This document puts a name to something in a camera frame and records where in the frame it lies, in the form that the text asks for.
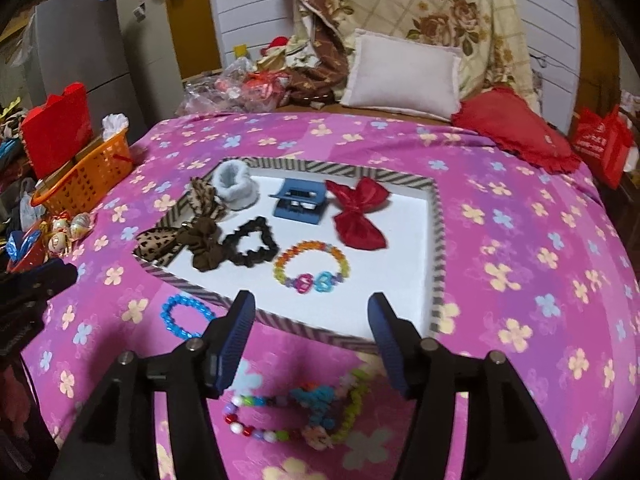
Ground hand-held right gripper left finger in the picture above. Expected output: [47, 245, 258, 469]
[50, 290, 257, 480]

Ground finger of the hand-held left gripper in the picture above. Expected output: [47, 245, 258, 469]
[0, 260, 78, 307]

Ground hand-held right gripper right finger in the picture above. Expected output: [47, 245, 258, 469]
[367, 292, 571, 480]

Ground multicolour bead necklace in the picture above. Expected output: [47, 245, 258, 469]
[302, 367, 373, 450]

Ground blue bead bracelet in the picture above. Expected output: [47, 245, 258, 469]
[160, 294, 216, 338]

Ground round multicolour bead bracelet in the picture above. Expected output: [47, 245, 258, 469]
[222, 392, 306, 443]

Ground turquoise bead bracelet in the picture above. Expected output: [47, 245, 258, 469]
[290, 382, 337, 426]

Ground rainbow bead bracelet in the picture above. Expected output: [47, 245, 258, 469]
[272, 240, 349, 295]

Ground black scrunchie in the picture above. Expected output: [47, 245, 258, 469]
[222, 216, 278, 266]

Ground leopard print brown bow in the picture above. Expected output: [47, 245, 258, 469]
[134, 176, 228, 273]

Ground striped white box lid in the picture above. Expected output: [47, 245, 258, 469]
[132, 156, 443, 348]

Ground red satin bow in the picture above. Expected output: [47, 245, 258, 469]
[325, 176, 391, 251]

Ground blue hair claw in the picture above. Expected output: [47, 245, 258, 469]
[267, 177, 327, 228]

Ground white fluffy scrunchie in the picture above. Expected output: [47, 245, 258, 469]
[212, 160, 258, 211]

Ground small red plastic basket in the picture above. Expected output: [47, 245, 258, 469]
[5, 227, 51, 273]

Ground blue foil wrapper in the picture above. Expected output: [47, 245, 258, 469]
[7, 232, 38, 261]

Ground grey plastic bag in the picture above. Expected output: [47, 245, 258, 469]
[17, 180, 46, 233]

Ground orange plastic basket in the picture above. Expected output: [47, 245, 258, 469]
[30, 127, 135, 217]

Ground red paper gift bag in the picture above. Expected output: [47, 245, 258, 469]
[21, 82, 93, 178]

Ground white plastic bag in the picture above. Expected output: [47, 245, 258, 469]
[101, 114, 130, 138]

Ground purple floral bedsheet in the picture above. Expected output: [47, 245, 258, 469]
[42, 110, 638, 480]

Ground grey refrigerator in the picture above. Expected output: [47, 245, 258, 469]
[20, 0, 161, 133]

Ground red heart cushion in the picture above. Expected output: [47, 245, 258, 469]
[451, 87, 581, 173]

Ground clear plastic bags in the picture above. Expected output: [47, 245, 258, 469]
[175, 57, 293, 116]

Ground white pillow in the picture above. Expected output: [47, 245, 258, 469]
[340, 30, 463, 121]

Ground red shopping bag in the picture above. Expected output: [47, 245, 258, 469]
[572, 105, 636, 188]

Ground red plush toy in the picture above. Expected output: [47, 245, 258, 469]
[260, 36, 291, 58]

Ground floral quilt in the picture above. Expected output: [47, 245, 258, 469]
[262, 0, 543, 111]

